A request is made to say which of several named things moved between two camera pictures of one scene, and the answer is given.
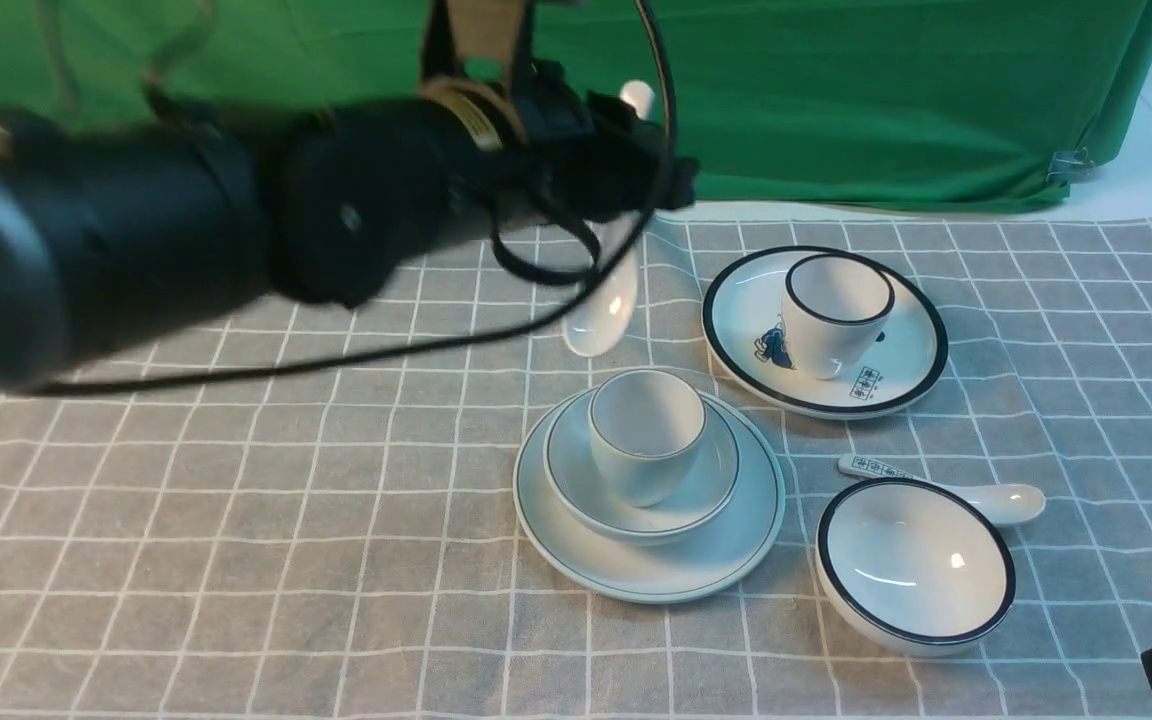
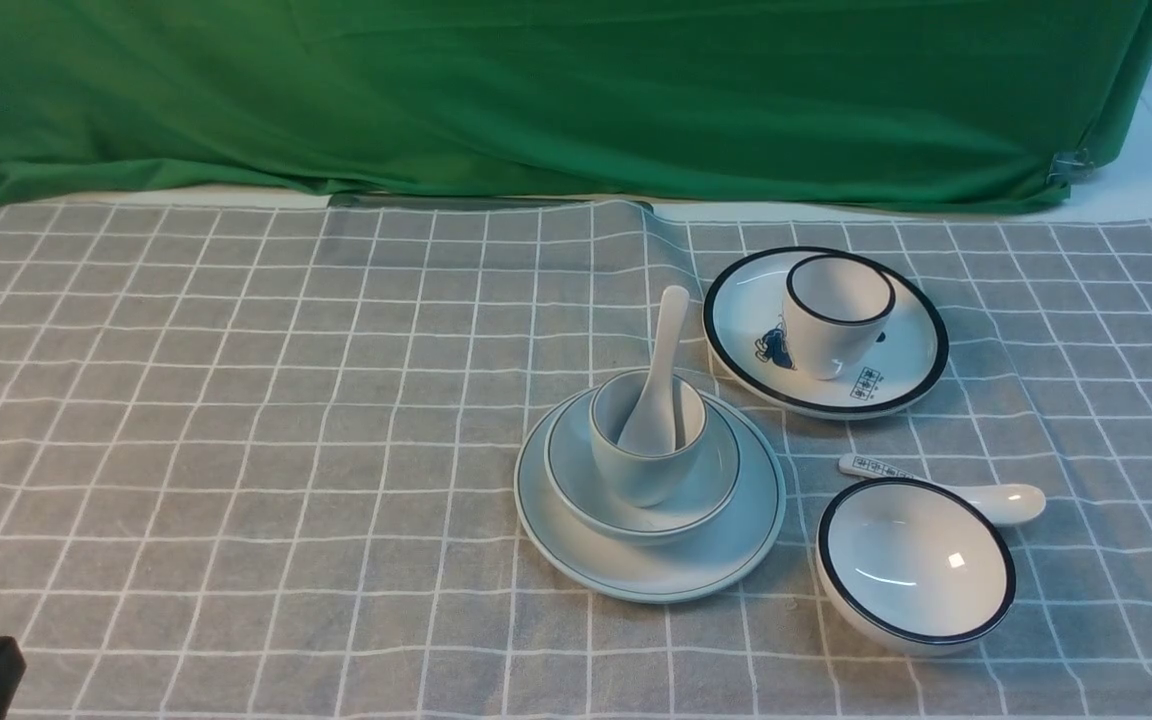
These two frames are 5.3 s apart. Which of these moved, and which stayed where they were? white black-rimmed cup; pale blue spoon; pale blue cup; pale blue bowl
Moved: pale blue spoon
Stayed: white black-rimmed cup; pale blue bowl; pale blue cup
